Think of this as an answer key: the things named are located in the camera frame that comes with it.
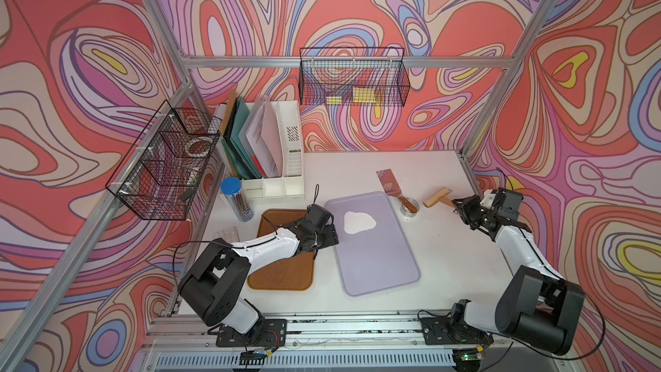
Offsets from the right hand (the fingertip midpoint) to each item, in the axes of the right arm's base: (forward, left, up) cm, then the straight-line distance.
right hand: (454, 206), depth 87 cm
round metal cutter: (+4, +14, -10) cm, 17 cm away
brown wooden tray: (-16, +55, -12) cm, 59 cm away
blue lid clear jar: (+5, +75, +7) cm, 75 cm away
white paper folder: (+18, +64, +16) cm, 69 cm away
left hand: (-6, +41, -8) cm, 42 cm away
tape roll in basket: (+21, +85, +16) cm, 89 cm away
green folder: (+17, +73, +8) cm, 76 cm away
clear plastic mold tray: (-2, +80, -10) cm, 81 cm away
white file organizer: (+21, +59, -11) cm, 64 cm away
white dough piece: (+1, +33, -11) cm, 34 cm away
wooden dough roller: (+7, +2, -4) cm, 9 cm away
